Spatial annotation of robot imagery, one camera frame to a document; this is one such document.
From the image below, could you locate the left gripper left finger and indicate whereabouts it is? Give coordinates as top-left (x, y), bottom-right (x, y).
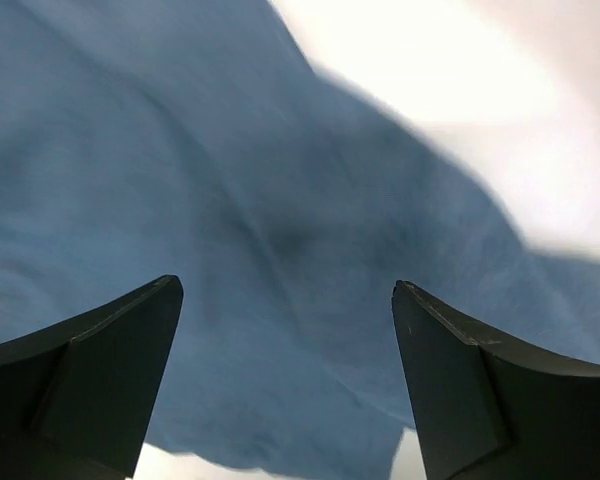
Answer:
top-left (0, 275), bottom-right (183, 480)

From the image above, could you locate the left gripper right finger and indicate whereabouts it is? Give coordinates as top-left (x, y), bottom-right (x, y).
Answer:
top-left (392, 281), bottom-right (600, 480)

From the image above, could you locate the blue pillowcase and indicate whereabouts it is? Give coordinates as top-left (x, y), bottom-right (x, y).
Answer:
top-left (0, 1), bottom-right (600, 479)

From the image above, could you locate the white pillow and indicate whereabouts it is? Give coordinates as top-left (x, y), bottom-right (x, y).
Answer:
top-left (275, 1), bottom-right (600, 258)

